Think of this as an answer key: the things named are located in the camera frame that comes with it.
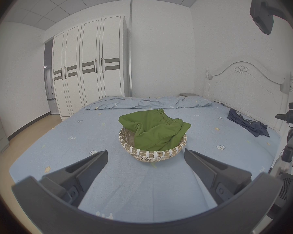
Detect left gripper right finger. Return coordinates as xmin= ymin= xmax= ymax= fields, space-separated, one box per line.
xmin=184 ymin=149 xmax=252 ymax=206

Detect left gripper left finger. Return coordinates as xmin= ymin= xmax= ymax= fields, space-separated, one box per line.
xmin=41 ymin=149 xmax=109 ymax=208

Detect green shorts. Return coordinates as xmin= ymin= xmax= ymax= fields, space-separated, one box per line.
xmin=118 ymin=108 xmax=192 ymax=152

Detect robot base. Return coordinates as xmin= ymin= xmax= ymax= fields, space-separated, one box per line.
xmin=266 ymin=153 xmax=293 ymax=219

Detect round woven basket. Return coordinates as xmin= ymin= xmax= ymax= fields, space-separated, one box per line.
xmin=118 ymin=127 xmax=188 ymax=162

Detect dark blue printed T-shirt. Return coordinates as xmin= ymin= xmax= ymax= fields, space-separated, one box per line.
xmin=227 ymin=108 xmax=271 ymax=138

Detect pale blue quilt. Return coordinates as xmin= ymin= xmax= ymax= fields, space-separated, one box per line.
xmin=81 ymin=96 xmax=213 ymax=110

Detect white wardrobe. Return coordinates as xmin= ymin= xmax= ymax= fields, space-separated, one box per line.
xmin=51 ymin=13 xmax=129 ymax=121

